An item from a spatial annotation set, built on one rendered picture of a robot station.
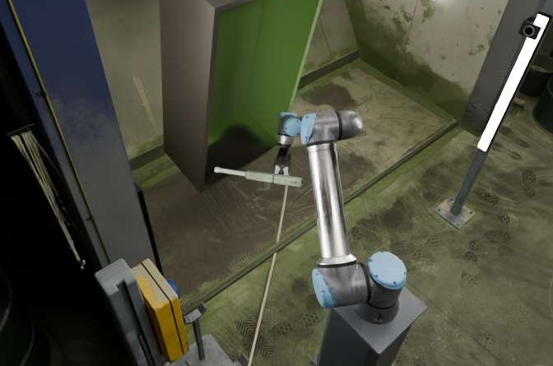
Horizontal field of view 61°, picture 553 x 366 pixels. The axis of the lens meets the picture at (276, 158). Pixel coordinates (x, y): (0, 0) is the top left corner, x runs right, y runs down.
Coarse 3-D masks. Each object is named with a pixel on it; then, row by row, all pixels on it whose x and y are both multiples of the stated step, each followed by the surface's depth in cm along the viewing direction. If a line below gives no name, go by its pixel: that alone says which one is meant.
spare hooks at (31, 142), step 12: (12, 132) 116; (24, 132) 117; (24, 156) 121; (36, 156) 123; (48, 156) 124; (48, 180) 130; (48, 192) 131; (60, 216) 138; (72, 240) 148; (84, 264) 150
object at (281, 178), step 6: (216, 168) 257; (240, 174) 256; (246, 174) 254; (252, 174) 254; (258, 174) 253; (264, 174) 252; (270, 174) 252; (276, 174) 253; (282, 174) 255; (258, 180) 254; (264, 180) 253; (270, 180) 252; (276, 180) 252; (282, 180) 251; (288, 180) 251; (294, 180) 250; (300, 180) 250; (294, 186) 251; (300, 186) 251
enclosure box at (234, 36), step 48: (192, 0) 170; (240, 0) 168; (288, 0) 221; (192, 48) 187; (240, 48) 250; (288, 48) 237; (192, 96) 208; (240, 96) 285; (288, 96) 257; (192, 144) 233; (240, 144) 281
